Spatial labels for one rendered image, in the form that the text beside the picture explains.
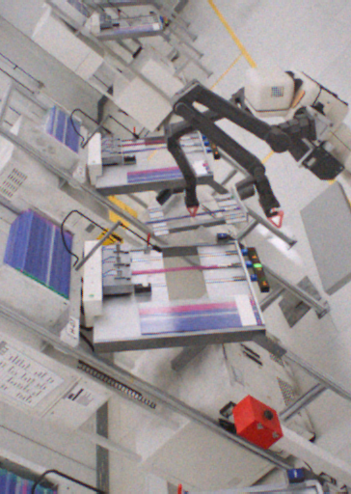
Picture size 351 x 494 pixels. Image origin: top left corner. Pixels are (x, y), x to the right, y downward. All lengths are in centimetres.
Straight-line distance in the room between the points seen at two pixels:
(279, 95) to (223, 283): 95
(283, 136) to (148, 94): 516
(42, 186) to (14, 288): 137
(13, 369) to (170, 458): 90
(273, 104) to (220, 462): 172
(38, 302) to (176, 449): 100
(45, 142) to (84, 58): 348
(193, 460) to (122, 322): 83
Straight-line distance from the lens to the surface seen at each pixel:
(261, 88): 247
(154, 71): 739
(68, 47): 731
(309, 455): 271
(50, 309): 271
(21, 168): 389
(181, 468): 328
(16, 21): 1048
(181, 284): 432
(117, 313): 284
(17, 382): 283
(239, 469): 334
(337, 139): 268
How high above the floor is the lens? 229
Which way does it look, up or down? 25 degrees down
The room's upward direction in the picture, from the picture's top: 55 degrees counter-clockwise
